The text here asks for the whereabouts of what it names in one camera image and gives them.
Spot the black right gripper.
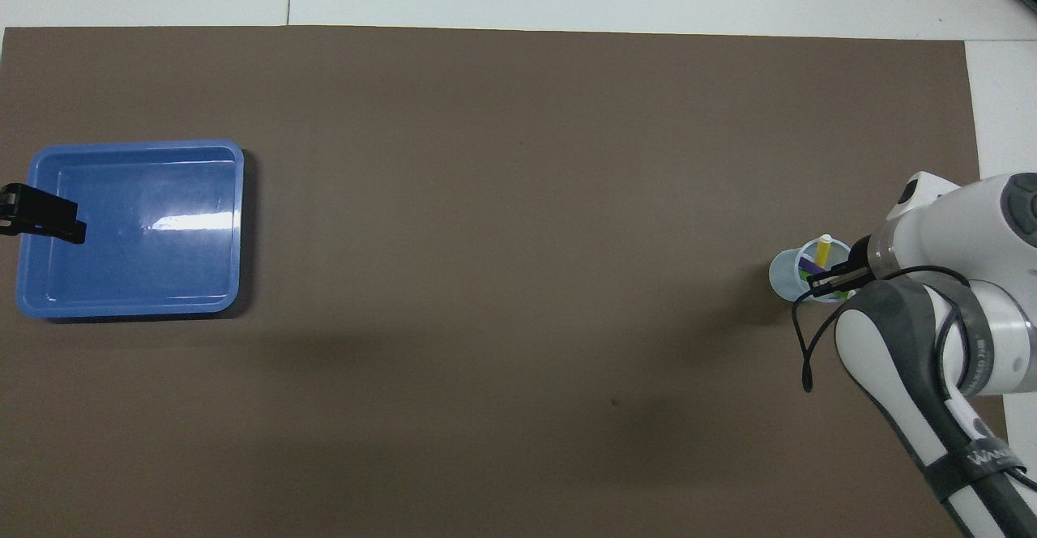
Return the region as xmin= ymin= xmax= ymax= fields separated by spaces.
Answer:
xmin=809 ymin=234 xmax=876 ymax=297

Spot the blue plastic tray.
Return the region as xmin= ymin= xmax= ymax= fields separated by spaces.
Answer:
xmin=16 ymin=139 xmax=245 ymax=320

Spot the clear plastic cup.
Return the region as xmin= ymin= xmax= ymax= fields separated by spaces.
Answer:
xmin=768 ymin=236 xmax=860 ymax=304

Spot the brown table mat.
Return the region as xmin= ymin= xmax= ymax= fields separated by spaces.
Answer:
xmin=0 ymin=26 xmax=1018 ymax=538

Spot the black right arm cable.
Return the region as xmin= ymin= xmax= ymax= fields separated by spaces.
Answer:
xmin=792 ymin=267 xmax=1037 ymax=490

